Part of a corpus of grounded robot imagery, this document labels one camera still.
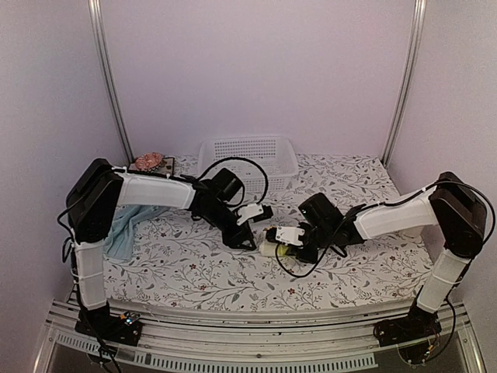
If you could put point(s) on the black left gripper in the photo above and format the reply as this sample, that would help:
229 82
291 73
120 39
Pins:
234 239

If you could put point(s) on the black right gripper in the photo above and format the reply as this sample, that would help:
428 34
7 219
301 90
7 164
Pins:
311 257

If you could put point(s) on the green and white towel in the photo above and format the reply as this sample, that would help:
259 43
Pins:
271 249

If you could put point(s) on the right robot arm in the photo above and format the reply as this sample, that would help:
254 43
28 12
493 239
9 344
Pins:
453 218

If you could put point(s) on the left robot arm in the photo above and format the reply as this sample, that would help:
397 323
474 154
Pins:
92 203

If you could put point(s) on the floral embroidered placemat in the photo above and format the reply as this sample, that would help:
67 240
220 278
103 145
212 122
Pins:
167 166

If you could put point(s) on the white plastic basket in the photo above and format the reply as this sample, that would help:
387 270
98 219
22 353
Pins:
274 154

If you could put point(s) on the floral patterned tablecloth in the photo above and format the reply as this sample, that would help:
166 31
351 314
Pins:
176 262

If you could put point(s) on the light blue towel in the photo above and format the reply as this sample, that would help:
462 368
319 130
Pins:
119 243

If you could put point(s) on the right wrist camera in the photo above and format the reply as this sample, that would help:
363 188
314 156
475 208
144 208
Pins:
320 212

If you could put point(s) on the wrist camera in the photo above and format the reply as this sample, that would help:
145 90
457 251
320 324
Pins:
320 212
227 185

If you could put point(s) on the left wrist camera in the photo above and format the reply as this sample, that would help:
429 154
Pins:
227 185

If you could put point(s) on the aluminium front rail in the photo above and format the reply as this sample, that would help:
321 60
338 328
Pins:
186 340

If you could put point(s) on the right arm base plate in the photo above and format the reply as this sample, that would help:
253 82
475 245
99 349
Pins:
405 329

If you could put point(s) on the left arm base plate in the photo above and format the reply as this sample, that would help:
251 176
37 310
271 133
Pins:
107 327

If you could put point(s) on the left aluminium frame post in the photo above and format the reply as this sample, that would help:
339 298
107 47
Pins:
96 19

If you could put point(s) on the aluminium frame post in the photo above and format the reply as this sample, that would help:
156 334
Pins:
96 19
415 39

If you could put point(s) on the right aluminium frame post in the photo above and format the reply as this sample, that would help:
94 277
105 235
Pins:
415 39

